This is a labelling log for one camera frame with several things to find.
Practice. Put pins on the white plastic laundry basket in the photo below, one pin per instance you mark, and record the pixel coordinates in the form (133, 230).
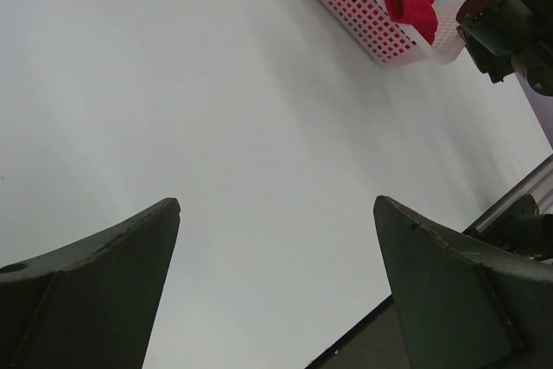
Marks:
(392, 44)

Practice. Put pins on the aluminium frame rail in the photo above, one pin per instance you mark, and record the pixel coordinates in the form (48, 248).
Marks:
(535, 190)

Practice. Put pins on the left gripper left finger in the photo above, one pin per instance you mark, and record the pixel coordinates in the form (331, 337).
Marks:
(92, 303)

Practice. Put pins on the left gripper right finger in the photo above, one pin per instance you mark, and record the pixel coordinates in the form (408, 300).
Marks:
(462, 303)

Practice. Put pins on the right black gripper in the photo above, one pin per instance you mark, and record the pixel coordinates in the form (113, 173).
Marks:
(510, 36)

